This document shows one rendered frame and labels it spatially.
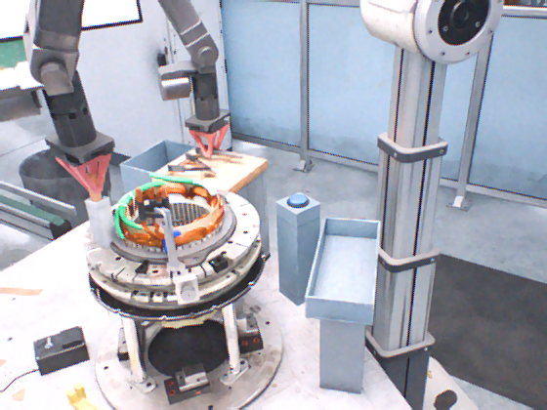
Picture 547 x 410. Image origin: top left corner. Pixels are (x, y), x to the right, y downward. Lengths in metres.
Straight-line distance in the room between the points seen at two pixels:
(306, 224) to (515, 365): 1.37
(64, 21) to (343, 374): 0.76
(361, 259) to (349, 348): 0.16
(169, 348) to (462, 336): 1.48
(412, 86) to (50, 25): 0.62
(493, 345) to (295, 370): 1.39
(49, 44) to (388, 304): 0.88
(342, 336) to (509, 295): 1.74
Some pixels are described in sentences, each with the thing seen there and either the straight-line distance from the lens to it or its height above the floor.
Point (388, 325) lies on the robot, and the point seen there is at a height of 0.74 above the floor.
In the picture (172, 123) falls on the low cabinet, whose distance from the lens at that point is 3.39.
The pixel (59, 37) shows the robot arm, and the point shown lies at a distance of 0.79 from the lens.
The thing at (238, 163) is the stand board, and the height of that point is 1.06.
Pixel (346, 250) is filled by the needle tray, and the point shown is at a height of 1.03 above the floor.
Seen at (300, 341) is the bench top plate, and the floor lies 0.78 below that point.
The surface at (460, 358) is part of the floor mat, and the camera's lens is 2.36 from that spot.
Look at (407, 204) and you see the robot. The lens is 1.17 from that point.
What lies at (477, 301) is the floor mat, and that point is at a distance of 2.64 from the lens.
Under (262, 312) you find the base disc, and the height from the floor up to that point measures 0.80.
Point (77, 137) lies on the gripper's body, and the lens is 0.91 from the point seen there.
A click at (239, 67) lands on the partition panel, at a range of 3.71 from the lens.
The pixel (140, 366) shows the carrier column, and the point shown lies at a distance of 1.13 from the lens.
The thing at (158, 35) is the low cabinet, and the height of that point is 0.93.
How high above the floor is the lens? 1.64
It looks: 30 degrees down
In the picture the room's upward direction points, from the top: 3 degrees counter-clockwise
